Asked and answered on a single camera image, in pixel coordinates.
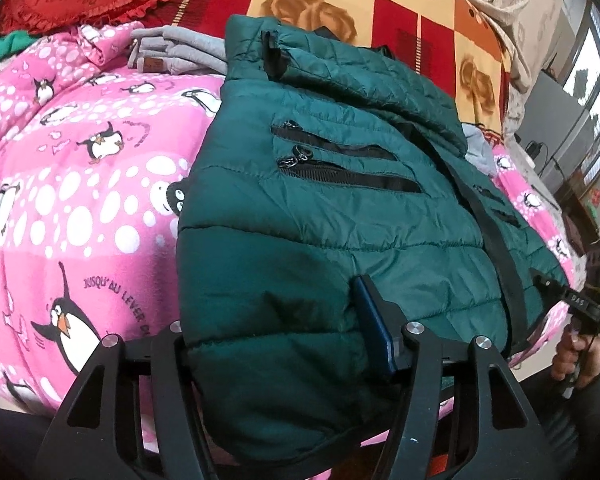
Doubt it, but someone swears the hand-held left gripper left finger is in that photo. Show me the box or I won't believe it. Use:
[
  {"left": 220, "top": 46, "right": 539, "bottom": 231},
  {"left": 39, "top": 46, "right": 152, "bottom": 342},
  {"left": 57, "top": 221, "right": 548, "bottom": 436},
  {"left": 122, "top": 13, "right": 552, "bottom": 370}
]
[{"left": 32, "top": 320, "right": 215, "bottom": 480}]

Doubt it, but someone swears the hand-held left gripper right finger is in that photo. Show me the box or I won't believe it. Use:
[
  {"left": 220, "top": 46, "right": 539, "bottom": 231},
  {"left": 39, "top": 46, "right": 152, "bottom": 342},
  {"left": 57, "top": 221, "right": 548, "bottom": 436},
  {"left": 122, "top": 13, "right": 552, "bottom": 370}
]
[{"left": 354, "top": 274, "right": 563, "bottom": 480}]

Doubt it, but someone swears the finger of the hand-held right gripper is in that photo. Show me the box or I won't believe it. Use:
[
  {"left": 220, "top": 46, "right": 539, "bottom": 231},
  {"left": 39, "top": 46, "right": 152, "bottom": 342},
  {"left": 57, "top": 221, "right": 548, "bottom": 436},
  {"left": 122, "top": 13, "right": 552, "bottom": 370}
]
[{"left": 530, "top": 267, "right": 571, "bottom": 307}]

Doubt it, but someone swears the green puffer jacket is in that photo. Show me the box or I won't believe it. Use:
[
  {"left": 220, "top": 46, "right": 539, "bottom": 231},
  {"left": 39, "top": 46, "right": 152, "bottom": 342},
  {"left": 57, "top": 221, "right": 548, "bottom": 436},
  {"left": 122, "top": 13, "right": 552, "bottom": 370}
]
[{"left": 175, "top": 14, "right": 570, "bottom": 466}]

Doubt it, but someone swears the person's right hand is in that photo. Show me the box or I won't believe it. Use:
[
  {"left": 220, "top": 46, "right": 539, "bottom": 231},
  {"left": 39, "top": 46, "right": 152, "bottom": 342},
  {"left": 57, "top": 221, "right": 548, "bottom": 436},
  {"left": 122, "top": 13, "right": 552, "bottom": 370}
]
[{"left": 552, "top": 329, "right": 600, "bottom": 387}]

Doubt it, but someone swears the brown wooden furniture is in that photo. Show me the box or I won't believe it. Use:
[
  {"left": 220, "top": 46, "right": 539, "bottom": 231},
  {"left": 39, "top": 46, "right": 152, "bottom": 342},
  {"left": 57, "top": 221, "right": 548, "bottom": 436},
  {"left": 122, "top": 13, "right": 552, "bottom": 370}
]
[{"left": 554, "top": 170, "right": 600, "bottom": 243}]

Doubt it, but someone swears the grey cabinet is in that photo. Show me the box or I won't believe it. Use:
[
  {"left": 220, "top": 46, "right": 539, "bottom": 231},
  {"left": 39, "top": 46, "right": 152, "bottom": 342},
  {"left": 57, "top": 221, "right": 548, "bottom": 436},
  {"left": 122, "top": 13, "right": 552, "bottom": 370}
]
[{"left": 514, "top": 70, "right": 598, "bottom": 196}]

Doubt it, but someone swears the pink penguin-print blanket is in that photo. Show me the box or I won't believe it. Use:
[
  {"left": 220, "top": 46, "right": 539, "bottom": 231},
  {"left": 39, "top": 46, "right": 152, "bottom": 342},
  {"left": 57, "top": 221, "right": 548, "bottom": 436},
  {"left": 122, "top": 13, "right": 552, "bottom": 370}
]
[{"left": 0, "top": 22, "right": 580, "bottom": 461}]

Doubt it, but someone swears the window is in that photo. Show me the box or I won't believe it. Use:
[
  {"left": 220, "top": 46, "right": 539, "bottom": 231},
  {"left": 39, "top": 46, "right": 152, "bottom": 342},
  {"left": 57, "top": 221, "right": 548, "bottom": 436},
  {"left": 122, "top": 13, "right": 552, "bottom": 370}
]
[{"left": 562, "top": 0, "right": 600, "bottom": 176}]

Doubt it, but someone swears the beige crumpled cloth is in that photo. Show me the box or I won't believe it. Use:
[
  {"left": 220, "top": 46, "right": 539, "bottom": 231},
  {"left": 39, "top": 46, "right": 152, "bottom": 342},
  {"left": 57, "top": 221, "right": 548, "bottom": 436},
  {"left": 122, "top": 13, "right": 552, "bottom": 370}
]
[{"left": 460, "top": 0, "right": 580, "bottom": 126}]

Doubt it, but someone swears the red orange rose-print blanket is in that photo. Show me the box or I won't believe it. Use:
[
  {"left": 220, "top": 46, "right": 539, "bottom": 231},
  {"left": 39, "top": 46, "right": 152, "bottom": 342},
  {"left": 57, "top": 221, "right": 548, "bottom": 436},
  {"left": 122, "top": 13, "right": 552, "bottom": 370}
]
[{"left": 165, "top": 0, "right": 513, "bottom": 131}]

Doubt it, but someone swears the green cloth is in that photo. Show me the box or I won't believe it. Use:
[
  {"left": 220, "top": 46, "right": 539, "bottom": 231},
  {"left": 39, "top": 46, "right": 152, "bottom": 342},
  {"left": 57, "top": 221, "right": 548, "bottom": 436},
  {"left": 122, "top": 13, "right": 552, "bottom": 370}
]
[{"left": 0, "top": 30, "right": 33, "bottom": 73}]

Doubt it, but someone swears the black charger with cable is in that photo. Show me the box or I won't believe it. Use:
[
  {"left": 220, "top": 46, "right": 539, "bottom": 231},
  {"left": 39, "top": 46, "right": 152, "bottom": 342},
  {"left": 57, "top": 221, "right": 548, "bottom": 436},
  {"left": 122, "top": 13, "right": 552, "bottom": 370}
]
[{"left": 524, "top": 139, "right": 565, "bottom": 181}]

